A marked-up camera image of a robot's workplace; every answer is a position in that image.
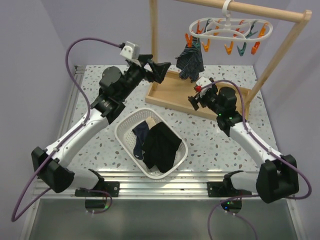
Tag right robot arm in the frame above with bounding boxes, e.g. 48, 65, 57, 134
188, 84, 299, 203

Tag white round clip hanger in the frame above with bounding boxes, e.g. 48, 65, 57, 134
188, 0, 273, 43

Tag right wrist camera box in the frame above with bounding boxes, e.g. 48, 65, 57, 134
194, 76, 212, 97

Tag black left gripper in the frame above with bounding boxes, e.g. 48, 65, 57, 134
118, 53, 170, 101

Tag navy striped underwear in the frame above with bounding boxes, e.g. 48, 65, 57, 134
175, 43, 205, 83

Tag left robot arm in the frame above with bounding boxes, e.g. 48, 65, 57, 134
31, 54, 171, 197

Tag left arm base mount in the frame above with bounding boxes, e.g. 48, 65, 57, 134
74, 181, 120, 213

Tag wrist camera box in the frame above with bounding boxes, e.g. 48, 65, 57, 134
194, 76, 212, 97
120, 41, 140, 62

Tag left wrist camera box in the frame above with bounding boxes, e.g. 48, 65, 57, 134
120, 41, 140, 62

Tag white perforated plastic basket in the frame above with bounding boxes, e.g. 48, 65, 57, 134
114, 108, 188, 180

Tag navy underwear with beige band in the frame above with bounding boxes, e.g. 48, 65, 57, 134
132, 116, 156, 160

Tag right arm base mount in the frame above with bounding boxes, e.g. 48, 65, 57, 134
206, 181, 244, 214

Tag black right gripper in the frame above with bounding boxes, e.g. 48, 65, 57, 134
188, 86, 224, 116

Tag wooden clothes rack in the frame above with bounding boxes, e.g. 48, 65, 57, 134
145, 0, 312, 120

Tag black underwear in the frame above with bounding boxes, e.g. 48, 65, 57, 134
142, 122, 182, 173

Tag aluminium frame rails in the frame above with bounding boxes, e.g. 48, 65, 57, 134
26, 82, 297, 240

